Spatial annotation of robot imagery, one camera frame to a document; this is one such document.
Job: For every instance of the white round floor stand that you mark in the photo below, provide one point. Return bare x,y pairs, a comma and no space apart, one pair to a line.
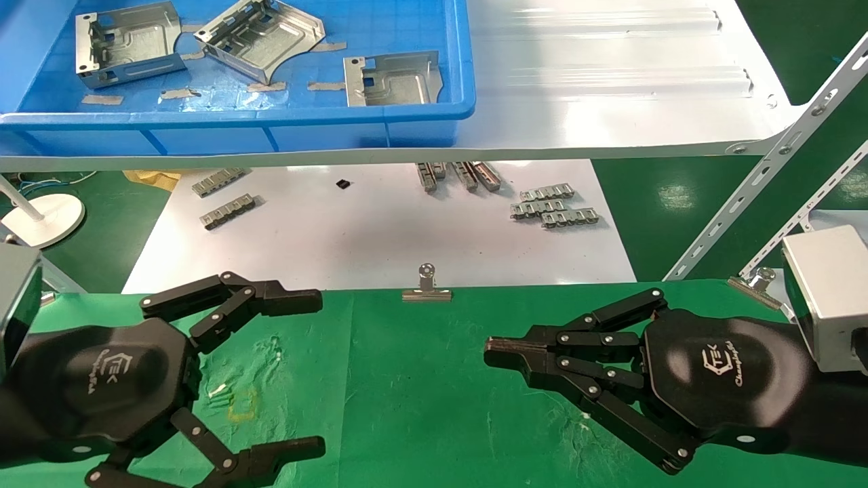
47,220

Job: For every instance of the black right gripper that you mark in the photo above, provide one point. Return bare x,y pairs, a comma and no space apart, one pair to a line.
732,379

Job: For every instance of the white perforated storage rack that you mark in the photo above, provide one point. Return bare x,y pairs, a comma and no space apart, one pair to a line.
837,222

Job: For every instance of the bent sheet metal bracket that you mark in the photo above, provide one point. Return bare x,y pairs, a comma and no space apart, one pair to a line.
400,85
264,41
146,37

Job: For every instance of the white shelf board with parts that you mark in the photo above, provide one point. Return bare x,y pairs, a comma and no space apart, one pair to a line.
373,237

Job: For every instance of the small white scrap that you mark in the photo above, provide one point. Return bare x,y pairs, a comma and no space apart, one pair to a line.
217,392

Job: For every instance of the white wide shelf board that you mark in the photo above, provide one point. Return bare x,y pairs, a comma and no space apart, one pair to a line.
610,102

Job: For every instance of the yellow crumpled bag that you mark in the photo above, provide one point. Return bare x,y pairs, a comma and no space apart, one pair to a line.
156,179

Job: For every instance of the white perforated rack post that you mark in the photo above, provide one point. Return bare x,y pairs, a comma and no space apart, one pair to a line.
64,278
719,218

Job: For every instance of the large blue plastic bin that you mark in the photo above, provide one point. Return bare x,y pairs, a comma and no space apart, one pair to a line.
237,132

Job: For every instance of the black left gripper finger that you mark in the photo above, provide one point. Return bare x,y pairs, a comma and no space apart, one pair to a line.
285,300

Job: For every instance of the green work table cloth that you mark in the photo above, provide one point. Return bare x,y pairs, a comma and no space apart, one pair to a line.
420,407

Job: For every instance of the silver linked metal part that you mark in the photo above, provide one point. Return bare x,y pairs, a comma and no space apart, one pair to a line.
218,181
548,192
227,211
536,209
569,217

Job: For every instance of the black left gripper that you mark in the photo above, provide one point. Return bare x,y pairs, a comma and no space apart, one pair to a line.
102,386

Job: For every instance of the beige masking tape strip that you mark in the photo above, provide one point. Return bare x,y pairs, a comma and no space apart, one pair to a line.
178,94
325,86
266,87
102,99
333,47
193,55
190,28

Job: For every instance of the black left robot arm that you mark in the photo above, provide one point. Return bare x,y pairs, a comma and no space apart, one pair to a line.
13,427

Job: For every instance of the dark thick metal bar part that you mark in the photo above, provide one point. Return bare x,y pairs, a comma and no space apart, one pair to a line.
466,176
427,177
441,169
487,176

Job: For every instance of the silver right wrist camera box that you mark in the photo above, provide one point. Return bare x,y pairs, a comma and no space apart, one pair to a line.
827,291

